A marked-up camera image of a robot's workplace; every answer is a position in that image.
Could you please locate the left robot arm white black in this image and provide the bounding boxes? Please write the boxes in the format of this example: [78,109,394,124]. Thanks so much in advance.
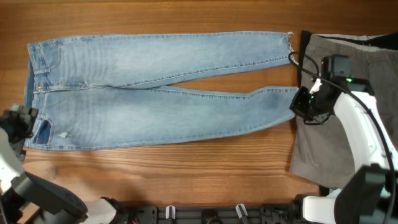
[1,105,126,224]

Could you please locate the light blue denim jeans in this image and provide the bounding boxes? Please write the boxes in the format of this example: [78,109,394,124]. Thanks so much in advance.
[24,31,297,151]

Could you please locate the black mounting rail base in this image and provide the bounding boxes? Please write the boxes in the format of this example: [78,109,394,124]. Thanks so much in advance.
[121,203,306,224]

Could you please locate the grey shorts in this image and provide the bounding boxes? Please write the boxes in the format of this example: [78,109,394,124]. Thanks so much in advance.
[289,32,398,190]

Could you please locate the black garment under shorts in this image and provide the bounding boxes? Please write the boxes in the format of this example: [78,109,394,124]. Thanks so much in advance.
[298,31,397,87]

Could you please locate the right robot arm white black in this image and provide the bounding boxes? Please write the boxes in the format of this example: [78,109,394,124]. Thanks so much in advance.
[290,55,397,223]

